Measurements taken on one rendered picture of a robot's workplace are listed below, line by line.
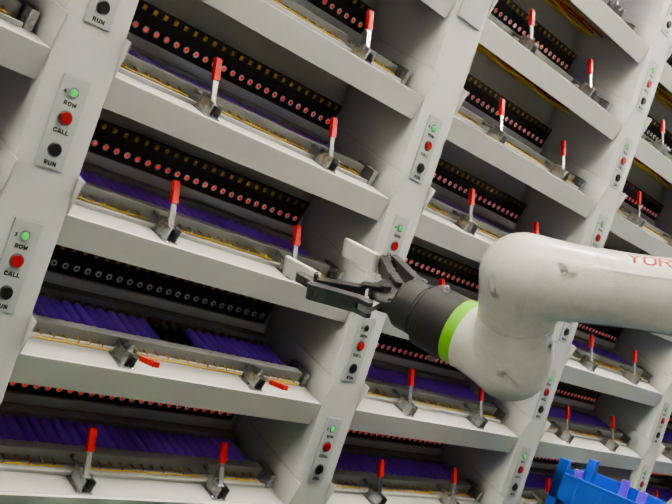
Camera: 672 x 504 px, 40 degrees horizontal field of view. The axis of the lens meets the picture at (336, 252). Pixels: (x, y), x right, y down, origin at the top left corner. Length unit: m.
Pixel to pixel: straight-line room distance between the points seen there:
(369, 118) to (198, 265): 0.52
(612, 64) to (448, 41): 0.73
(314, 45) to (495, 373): 0.61
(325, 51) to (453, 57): 0.32
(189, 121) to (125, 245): 0.20
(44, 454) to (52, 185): 0.42
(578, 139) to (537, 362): 1.22
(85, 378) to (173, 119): 0.39
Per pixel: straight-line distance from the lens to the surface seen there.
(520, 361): 1.19
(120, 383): 1.41
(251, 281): 1.50
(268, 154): 1.47
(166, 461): 1.59
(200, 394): 1.50
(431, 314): 1.25
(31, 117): 1.24
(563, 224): 2.29
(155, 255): 1.38
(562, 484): 1.97
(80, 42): 1.26
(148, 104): 1.33
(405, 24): 1.80
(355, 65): 1.57
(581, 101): 2.14
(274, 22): 1.45
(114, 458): 1.53
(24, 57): 1.24
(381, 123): 1.75
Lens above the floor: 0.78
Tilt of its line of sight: 1 degrees up
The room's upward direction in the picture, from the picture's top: 19 degrees clockwise
